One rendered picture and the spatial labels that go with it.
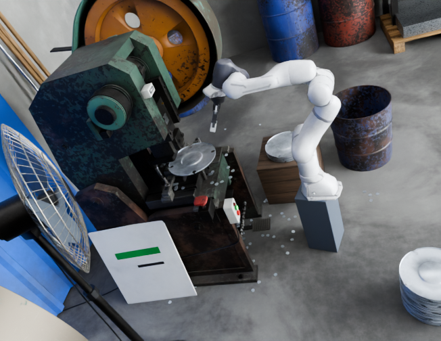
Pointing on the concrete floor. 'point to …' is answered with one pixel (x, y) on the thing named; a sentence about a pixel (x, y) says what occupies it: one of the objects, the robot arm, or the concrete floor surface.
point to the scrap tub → (364, 127)
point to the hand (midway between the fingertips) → (213, 126)
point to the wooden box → (281, 176)
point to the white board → (143, 262)
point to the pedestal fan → (48, 220)
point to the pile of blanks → (424, 307)
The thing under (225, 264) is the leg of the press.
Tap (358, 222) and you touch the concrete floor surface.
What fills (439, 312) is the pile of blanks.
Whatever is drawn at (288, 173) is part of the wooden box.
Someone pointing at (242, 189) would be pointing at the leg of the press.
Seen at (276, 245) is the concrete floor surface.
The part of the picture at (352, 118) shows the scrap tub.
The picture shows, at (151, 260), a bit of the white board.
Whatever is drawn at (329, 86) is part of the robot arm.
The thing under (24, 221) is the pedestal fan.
